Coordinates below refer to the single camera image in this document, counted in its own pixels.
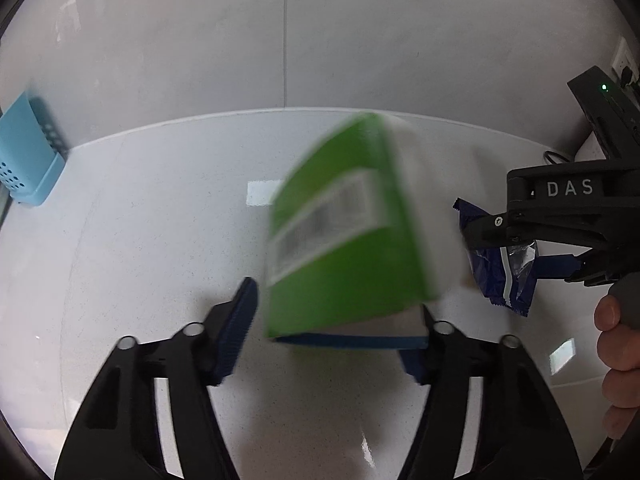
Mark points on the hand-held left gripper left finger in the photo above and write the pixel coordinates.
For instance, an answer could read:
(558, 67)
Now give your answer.
(237, 330)

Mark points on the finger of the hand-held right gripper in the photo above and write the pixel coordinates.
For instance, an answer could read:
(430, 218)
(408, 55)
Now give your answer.
(550, 263)
(550, 227)

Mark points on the blue utensil holder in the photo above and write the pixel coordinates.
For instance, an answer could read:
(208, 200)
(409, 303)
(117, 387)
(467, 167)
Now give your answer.
(27, 155)

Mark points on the black plug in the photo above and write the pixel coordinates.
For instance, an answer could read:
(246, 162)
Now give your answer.
(628, 77)

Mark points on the green cardboard box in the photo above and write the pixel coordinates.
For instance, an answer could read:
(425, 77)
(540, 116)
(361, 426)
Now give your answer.
(340, 240)

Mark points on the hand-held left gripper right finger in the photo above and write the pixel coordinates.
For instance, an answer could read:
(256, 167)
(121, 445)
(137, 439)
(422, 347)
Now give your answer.
(415, 365)

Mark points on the white double wall socket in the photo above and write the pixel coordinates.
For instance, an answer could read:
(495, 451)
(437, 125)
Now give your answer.
(624, 55)

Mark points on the blue foil wrapper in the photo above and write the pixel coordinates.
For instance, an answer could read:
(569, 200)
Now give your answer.
(492, 270)

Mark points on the person's right hand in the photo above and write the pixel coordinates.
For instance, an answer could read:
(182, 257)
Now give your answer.
(620, 355)

